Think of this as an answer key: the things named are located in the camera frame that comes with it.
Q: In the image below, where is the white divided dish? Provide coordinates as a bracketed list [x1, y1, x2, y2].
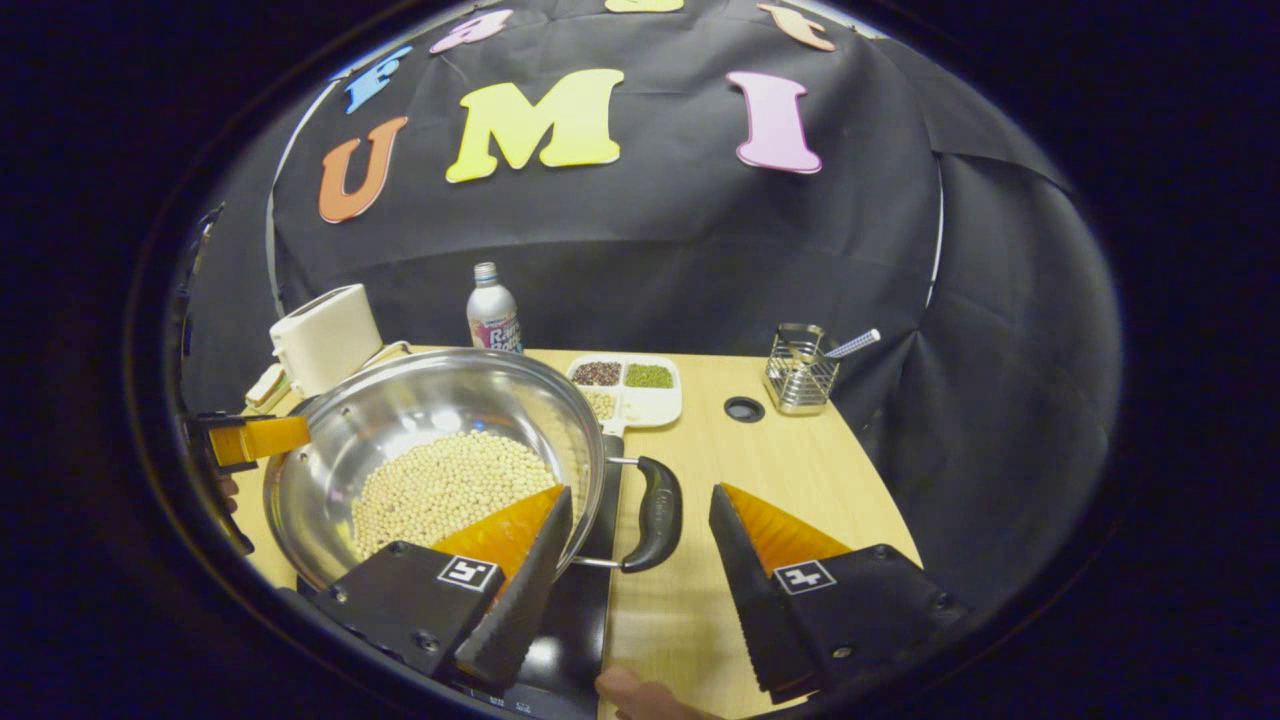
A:
[565, 353, 684, 433]

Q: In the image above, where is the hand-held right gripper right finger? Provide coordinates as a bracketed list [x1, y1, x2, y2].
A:
[707, 482, 967, 706]

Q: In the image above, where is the silver printed drink bottle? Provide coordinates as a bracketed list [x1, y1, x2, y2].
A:
[467, 262, 523, 354]

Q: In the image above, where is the pile of soybeans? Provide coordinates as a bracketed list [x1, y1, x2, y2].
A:
[350, 430, 558, 559]

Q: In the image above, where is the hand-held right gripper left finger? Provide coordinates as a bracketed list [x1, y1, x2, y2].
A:
[310, 485, 576, 692]

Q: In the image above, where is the black induction cooktop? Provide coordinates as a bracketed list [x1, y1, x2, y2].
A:
[450, 433, 627, 717]

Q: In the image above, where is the metal wire utensil holder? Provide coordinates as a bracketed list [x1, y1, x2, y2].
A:
[763, 323, 841, 416]

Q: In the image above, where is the stainless steel pot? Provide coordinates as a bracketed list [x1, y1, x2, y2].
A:
[205, 348, 686, 593]

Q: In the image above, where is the sandwich with lettuce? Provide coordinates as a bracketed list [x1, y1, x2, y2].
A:
[245, 362, 293, 413]

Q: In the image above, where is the white toaster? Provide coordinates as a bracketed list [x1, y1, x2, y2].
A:
[270, 284, 386, 399]

